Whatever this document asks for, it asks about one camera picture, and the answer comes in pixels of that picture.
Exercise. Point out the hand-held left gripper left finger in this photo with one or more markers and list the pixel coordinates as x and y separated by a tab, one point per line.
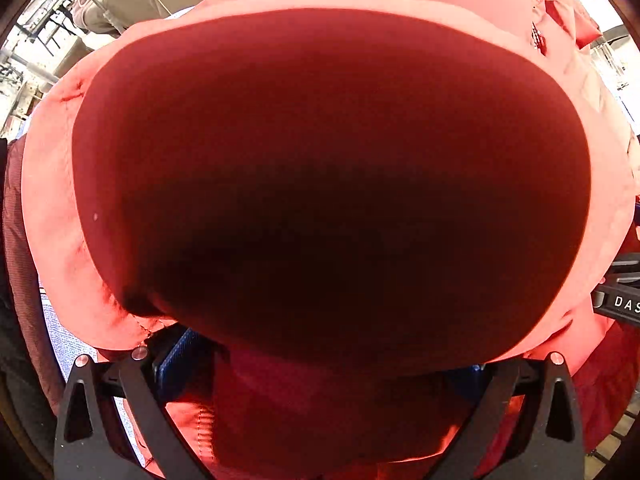
175	365

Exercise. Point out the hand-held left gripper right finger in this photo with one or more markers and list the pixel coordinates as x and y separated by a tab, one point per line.
492	400

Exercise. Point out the red down jacket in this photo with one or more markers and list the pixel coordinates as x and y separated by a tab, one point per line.
320	160

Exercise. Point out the blue plaid bedsheet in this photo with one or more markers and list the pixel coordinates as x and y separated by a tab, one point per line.
65	340

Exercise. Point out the dark brown garment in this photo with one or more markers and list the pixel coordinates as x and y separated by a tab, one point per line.
27	270

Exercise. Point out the white machine with screen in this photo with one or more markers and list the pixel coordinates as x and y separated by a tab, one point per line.
612	60

